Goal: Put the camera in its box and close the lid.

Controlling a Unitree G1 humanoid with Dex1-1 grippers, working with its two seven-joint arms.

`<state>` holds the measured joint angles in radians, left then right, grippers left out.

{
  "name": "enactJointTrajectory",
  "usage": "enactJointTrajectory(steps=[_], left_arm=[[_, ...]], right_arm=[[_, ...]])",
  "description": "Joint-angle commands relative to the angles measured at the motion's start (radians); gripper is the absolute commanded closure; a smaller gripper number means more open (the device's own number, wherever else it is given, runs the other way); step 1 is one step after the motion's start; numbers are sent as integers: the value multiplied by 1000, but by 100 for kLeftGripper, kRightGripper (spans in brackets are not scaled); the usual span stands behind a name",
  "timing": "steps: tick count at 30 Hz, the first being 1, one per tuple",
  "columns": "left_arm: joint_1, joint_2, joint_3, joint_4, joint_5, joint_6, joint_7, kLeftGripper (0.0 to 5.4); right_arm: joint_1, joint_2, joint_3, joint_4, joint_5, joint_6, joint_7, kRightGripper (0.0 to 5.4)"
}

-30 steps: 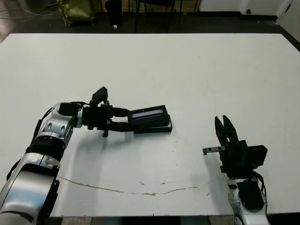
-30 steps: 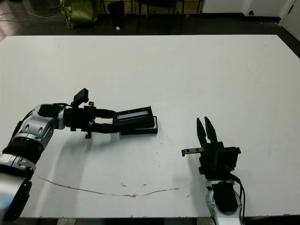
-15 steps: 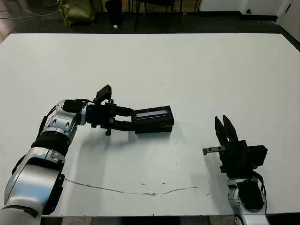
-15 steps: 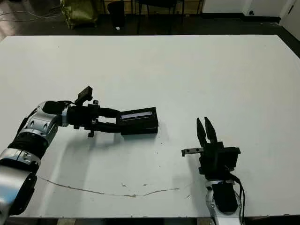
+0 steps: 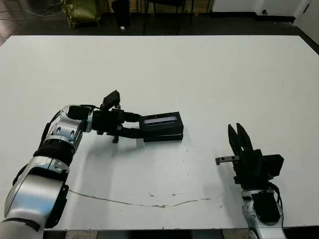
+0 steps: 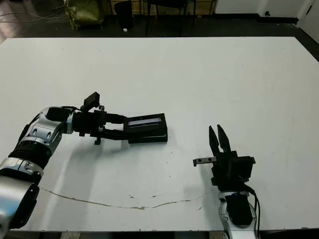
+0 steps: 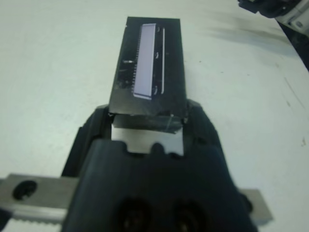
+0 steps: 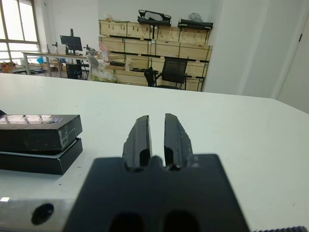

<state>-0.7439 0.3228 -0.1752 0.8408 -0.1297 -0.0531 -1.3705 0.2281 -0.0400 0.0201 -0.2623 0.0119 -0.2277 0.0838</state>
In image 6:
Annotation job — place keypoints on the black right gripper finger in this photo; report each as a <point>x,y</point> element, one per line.
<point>213,140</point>
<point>223,142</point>

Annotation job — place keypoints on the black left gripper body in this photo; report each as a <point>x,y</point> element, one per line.
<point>87,123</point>

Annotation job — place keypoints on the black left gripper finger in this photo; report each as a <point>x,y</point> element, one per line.
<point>114,135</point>
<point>115,118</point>

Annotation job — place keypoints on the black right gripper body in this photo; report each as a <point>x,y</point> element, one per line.
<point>224,171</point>

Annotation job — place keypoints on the black box lid with print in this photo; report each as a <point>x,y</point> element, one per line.
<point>149,128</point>

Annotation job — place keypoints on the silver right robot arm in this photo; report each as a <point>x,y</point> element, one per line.
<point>236,211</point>

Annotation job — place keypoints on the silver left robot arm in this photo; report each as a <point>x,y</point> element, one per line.
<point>37,134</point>

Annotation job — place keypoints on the black box base white insert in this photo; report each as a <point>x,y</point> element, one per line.
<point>149,140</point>

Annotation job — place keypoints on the bulging woven sack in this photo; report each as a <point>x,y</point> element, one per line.
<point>82,13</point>

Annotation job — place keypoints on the white door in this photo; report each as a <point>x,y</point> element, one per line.
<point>311,25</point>

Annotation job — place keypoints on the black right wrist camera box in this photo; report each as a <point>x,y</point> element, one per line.
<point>243,169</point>

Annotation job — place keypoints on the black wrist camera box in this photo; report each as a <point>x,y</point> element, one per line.
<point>243,169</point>
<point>91,102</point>

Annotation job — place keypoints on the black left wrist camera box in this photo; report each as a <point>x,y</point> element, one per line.
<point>91,102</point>

